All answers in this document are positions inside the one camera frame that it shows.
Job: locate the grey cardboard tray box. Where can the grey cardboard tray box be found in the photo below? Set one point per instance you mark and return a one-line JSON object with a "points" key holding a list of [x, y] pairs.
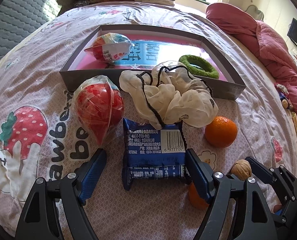
{"points": [[229, 89]]}

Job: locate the pink quilted blanket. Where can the pink quilted blanket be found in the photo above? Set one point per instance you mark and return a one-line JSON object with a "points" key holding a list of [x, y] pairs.
{"points": [[261, 40]]}

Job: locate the strawberry print bed sheet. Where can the strawberry print bed sheet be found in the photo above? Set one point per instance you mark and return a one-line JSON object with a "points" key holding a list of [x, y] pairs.
{"points": [[40, 137]]}

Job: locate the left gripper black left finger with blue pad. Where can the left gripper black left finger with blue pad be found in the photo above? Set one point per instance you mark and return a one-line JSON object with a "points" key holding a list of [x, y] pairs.
{"points": [[39, 218]]}

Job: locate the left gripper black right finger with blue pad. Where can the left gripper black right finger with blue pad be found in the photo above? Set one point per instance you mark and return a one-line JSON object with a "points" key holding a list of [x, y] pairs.
{"points": [[230, 199]]}

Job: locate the small colourful doll toy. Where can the small colourful doll toy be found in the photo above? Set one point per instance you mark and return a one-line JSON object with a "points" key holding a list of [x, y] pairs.
{"points": [[284, 96]]}

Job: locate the wrapped toy egg in tray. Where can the wrapped toy egg in tray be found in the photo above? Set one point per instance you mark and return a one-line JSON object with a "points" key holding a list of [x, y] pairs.
{"points": [[110, 47]]}

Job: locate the brown walnut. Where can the brown walnut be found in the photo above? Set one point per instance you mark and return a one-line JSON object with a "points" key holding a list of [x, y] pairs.
{"points": [[242, 169]]}

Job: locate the grey quilted headboard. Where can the grey quilted headboard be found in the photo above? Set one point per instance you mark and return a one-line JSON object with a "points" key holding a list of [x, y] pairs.
{"points": [[20, 18]]}

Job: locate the blue snack packet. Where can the blue snack packet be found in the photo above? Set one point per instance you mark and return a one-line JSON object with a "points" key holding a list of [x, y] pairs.
{"points": [[153, 154]]}

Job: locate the orange mandarin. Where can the orange mandarin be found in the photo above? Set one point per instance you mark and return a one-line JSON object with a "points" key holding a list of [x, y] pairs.
{"points": [[194, 198], [221, 132]]}

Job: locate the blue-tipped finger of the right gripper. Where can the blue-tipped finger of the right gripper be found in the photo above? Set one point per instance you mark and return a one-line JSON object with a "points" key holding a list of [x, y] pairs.
{"points": [[260, 171]]}

